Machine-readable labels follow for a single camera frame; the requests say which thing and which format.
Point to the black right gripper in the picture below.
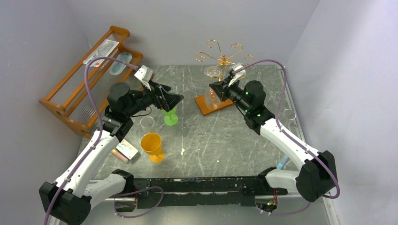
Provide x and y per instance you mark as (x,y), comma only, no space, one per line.
(223,90)

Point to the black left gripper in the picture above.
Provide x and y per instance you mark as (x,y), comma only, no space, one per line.
(169,100)

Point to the clear wine glass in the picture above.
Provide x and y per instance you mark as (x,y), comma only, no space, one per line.
(211,98)

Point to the green plastic wine glass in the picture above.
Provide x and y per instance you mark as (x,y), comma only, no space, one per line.
(170,118)

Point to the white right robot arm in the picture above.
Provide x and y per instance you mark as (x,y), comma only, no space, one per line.
(316,174)

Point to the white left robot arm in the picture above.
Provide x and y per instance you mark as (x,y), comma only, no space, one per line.
(71,196)

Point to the orange plastic wine glass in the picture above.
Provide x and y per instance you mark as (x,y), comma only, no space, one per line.
(151,143)

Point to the orange wooden shelf rack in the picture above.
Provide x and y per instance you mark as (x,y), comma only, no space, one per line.
(69,100)

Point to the clear glass tumbler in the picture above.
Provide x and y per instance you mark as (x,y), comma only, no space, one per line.
(147,123)

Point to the blue white blister pack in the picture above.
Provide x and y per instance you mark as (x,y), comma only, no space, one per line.
(117,67)

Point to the small printed cardboard box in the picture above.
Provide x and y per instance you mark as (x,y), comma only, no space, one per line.
(125,152)

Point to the white printed package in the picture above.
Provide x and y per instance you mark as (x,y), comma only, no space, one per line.
(105,49)

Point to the small clear glass cup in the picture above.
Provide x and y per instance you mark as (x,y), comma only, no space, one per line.
(289,114)

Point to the light blue tape piece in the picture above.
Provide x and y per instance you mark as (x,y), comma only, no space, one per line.
(280,165)

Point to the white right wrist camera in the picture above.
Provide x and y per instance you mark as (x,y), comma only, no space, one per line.
(237,72)

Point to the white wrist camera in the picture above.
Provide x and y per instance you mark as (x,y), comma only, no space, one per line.
(144,74)
(237,72)

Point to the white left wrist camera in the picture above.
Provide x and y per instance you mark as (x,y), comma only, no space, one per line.
(144,74)

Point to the gold wire wine glass rack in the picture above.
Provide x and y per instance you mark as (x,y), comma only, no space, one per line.
(225,63)

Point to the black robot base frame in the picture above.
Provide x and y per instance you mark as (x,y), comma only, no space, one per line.
(165,192)

